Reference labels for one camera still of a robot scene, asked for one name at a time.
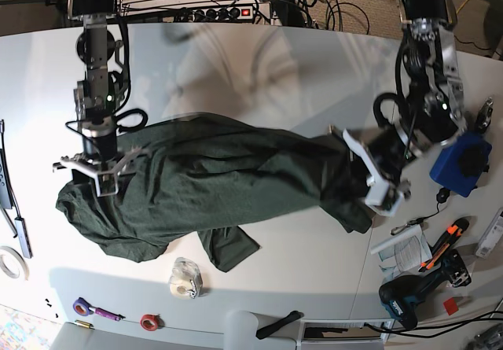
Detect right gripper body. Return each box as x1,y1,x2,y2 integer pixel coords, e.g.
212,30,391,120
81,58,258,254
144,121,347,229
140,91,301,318
53,123,148,197

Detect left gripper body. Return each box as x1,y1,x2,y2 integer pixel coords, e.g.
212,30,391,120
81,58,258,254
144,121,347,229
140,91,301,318
329,125,410,217

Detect dark green t-shirt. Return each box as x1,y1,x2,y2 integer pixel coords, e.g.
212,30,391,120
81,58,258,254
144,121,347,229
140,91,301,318
56,113,373,272

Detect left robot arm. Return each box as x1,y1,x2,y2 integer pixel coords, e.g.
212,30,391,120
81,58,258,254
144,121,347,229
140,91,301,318
342,0,468,216

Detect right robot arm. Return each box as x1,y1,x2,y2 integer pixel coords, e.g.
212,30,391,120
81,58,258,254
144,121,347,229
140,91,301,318
53,0,148,197

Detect silver carabiner clip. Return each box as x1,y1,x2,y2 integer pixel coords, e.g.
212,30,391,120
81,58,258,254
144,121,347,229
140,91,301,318
390,217,425,236

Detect blue plastic box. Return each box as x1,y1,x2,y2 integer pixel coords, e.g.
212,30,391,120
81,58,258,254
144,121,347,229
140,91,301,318
429,132,492,197

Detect white paper manual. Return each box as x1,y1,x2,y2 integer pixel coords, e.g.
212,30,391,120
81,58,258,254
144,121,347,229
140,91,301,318
370,224,431,282

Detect orange black utility knife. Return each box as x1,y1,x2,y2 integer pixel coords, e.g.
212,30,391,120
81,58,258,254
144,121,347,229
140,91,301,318
418,217,469,273

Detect metal clamp tool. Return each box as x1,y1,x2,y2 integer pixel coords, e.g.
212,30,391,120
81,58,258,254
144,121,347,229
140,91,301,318
475,97,494,134

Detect white tape roll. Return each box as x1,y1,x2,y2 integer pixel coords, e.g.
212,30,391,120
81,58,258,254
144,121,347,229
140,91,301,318
0,246,29,281

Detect purple tape roll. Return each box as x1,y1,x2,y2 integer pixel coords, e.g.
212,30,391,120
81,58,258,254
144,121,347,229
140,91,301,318
72,297,94,317

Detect brass small cylinder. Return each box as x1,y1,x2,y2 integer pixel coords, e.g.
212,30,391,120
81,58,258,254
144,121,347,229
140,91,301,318
74,320,94,330

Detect red square sticker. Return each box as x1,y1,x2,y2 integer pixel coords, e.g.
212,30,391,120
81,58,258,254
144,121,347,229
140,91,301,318
443,297,459,315

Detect red tape roll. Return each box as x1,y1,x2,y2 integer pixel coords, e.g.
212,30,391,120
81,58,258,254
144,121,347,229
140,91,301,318
140,314,160,331

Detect black power strip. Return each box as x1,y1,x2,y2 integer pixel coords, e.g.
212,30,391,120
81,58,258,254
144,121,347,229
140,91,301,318
173,7,254,24

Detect black cordless drill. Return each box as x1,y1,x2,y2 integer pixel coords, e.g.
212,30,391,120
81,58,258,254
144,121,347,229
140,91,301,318
379,249,472,330

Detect black strap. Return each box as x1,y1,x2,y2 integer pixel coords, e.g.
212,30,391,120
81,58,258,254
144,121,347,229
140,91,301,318
255,310,303,340

